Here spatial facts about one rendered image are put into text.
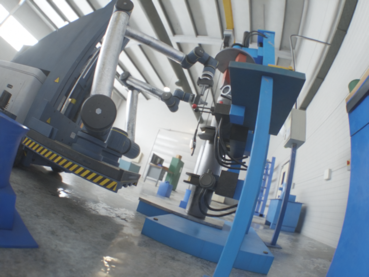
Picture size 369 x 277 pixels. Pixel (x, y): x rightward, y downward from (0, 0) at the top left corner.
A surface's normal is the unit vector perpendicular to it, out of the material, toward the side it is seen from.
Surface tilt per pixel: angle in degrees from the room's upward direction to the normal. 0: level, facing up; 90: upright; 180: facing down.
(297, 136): 90
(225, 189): 90
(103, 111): 90
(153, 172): 90
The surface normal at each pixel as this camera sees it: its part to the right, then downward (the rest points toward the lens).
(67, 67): 0.15, -0.23
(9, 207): 0.91, 0.19
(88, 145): 0.50, -0.09
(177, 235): -0.27, -0.35
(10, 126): 0.72, 0.68
